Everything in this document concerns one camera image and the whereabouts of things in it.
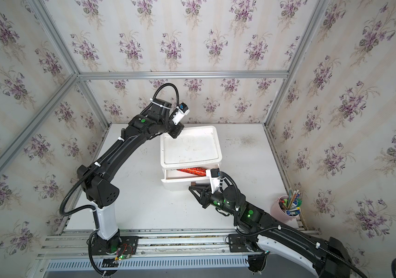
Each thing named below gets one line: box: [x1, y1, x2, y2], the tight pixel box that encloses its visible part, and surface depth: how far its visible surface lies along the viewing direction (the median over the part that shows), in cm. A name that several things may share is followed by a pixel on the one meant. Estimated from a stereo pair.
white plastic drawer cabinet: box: [160, 125, 223, 189], surface depth 78 cm
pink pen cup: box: [270, 195, 302, 223], surface depth 75 cm
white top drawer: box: [160, 167, 208, 192], surface depth 72 cm
